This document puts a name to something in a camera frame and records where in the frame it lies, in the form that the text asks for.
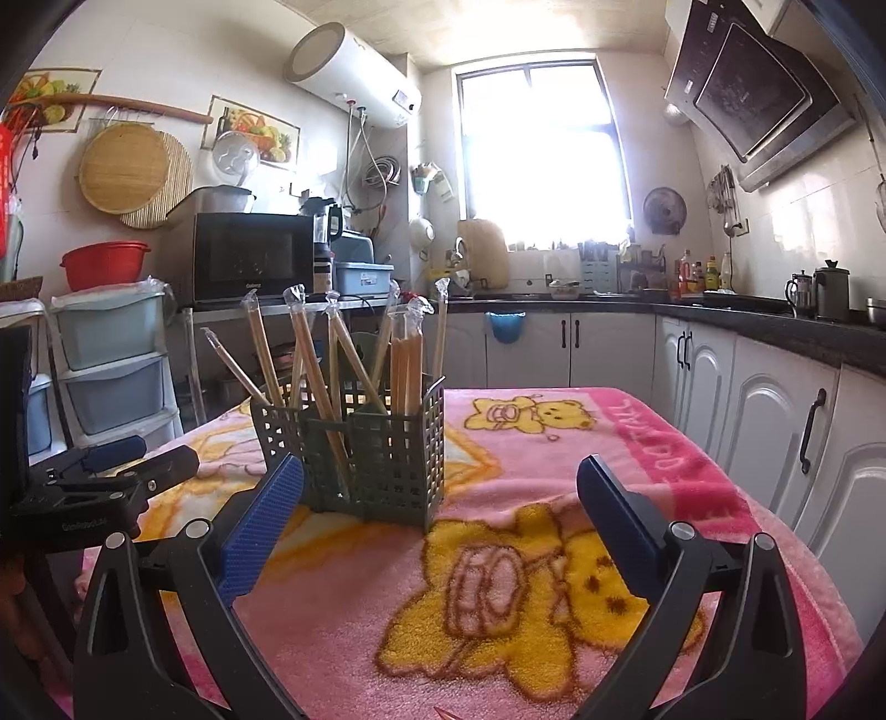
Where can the wooden cutting board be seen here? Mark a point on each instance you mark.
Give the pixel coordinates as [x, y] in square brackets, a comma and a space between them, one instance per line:
[484, 253]

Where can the wicker basket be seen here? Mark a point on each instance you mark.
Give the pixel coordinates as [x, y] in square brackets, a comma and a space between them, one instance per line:
[19, 287]

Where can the hanging kitchen tools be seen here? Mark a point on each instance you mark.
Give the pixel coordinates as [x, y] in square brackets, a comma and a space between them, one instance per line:
[723, 197]

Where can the black spice rack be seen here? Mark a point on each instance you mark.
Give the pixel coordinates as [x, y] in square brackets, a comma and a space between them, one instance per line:
[640, 270]

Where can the small wall fan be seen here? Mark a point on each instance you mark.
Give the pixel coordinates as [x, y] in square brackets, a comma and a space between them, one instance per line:
[664, 209]

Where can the wooden rolling pin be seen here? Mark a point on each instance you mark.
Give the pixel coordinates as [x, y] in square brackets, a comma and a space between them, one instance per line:
[138, 106]

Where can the grey-blue plastic box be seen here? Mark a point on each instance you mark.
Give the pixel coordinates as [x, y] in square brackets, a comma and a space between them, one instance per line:
[363, 278]

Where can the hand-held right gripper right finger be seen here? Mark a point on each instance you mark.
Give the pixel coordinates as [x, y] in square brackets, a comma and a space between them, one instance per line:
[616, 519]

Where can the kitchen window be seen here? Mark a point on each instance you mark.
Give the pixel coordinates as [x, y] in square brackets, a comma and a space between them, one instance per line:
[543, 149]

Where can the black range hood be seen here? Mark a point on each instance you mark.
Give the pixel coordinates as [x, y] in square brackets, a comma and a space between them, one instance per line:
[754, 97]

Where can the bowl of food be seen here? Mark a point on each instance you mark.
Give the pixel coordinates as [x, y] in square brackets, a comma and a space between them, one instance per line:
[564, 287]

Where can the pale green knife block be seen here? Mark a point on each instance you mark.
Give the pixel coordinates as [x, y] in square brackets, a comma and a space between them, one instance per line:
[596, 270]

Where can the green wall utensil holder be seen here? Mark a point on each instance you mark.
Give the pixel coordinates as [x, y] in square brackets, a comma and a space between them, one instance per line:
[429, 181]

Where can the pale blue appliance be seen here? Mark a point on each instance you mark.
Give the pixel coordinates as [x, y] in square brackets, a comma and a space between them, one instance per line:
[356, 247]

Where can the grey steel pot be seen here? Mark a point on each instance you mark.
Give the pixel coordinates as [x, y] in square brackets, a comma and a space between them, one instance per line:
[221, 199]

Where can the black microwave oven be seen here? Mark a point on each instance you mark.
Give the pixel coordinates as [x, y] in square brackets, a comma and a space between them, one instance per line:
[253, 256]

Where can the bunch of chopsticks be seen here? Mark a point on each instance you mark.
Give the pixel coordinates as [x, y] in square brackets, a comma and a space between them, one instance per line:
[405, 360]

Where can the white water heater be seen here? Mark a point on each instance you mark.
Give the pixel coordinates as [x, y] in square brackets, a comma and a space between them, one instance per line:
[353, 73]

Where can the yellow oil bottle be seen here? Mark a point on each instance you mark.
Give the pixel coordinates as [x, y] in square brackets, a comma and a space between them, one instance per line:
[709, 275]

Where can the black cooktop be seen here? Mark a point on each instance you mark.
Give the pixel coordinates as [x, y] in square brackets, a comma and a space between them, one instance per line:
[744, 301]

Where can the fruit wall poster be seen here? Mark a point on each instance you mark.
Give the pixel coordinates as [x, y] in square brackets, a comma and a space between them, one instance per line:
[41, 84]
[270, 128]

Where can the white bottle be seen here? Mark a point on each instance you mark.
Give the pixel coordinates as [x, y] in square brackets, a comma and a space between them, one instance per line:
[725, 271]

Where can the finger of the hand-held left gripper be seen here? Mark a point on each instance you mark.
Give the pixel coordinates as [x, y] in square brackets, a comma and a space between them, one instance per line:
[166, 465]
[114, 448]

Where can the black kitchen countertop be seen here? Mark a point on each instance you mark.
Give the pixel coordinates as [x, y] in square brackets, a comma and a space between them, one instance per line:
[761, 322]

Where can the small steel kettle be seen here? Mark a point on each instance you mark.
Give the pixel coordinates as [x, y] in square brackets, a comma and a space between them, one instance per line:
[799, 294]

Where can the green plastic utensil basket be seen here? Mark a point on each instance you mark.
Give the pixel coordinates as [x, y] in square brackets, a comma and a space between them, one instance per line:
[394, 471]

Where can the white wall cabinet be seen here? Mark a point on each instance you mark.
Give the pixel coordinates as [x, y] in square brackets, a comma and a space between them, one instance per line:
[785, 12]

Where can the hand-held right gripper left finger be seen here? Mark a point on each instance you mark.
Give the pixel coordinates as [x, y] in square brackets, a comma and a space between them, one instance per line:
[266, 526]

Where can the blue hanging bin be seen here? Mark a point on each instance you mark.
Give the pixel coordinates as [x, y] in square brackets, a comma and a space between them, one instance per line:
[505, 327]

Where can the red plastic basin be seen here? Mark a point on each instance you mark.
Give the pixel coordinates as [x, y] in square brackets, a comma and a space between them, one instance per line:
[104, 266]

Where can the round bamboo tray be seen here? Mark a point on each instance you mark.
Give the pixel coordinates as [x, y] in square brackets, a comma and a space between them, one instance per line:
[123, 168]

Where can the pink printed blanket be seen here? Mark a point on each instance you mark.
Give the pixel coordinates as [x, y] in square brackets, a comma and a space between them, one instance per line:
[387, 609]

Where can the steel shelf rack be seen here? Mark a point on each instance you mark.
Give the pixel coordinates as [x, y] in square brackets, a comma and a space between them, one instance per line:
[221, 308]

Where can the blue plastic drawer unit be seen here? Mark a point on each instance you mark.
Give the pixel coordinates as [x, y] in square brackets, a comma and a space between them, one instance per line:
[40, 415]

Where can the pale green plastic drawer unit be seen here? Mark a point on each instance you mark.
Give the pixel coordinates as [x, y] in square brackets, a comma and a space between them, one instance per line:
[111, 332]

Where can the woven straw mat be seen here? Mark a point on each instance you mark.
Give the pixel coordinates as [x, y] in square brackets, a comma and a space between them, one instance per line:
[180, 188]

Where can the white plastic colander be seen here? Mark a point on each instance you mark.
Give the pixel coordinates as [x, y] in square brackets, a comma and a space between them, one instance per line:
[422, 232]

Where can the dark steel pot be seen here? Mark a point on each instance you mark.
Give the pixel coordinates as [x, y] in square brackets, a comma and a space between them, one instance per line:
[830, 294]

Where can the steel bowl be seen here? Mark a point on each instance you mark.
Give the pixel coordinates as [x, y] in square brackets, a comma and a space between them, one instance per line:
[876, 311]

